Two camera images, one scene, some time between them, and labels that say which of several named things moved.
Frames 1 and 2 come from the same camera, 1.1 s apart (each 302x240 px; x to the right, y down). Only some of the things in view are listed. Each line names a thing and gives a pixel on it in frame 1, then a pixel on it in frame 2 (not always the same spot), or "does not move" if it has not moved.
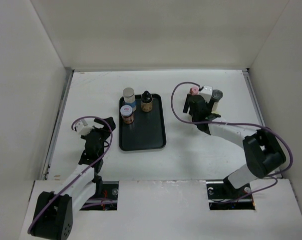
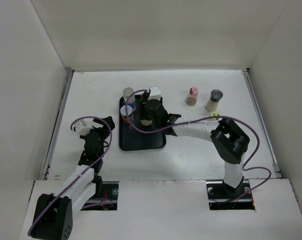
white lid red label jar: [127, 114] does not move
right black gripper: [209, 105] to [143, 115]
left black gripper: [105, 132] does not move
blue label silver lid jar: [129, 98] does not move
